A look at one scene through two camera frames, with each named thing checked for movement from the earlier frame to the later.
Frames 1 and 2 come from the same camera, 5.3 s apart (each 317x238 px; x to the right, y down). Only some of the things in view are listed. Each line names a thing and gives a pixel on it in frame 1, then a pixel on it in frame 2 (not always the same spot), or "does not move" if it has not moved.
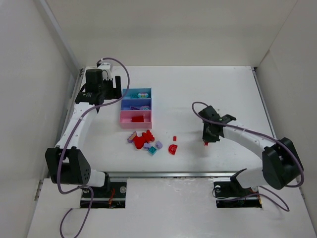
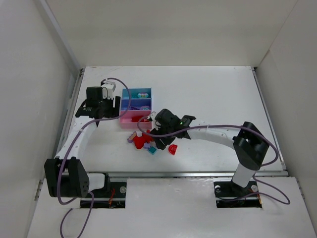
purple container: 135,104 does not move
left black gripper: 113,89 -> 115,106
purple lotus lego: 144,107 does not move
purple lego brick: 133,108 does not move
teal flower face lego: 142,94 does not move
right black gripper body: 209,136 -> 157,134
